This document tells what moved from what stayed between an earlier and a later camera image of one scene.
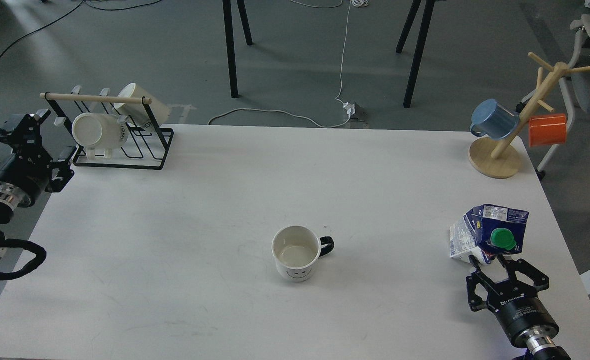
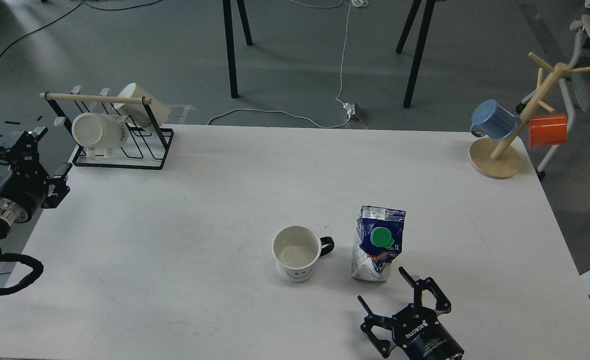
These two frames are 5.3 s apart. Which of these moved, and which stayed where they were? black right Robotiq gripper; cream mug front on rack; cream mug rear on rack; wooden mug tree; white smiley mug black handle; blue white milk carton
Moved: blue white milk carton; black right Robotiq gripper
Stayed: white smiley mug black handle; wooden mug tree; cream mug rear on rack; cream mug front on rack
